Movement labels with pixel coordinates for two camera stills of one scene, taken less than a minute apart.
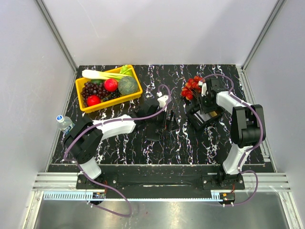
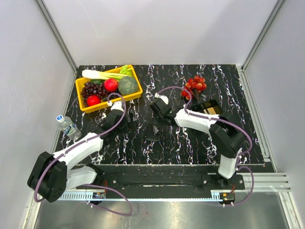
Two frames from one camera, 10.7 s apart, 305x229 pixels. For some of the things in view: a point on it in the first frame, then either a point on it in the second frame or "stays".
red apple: x=110 y=85 stays
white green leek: x=93 y=74 stays
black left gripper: x=173 y=121 → x=127 y=125
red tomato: x=93 y=99 stays
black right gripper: x=204 y=109 → x=155 y=114
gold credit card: x=213 y=114 stays
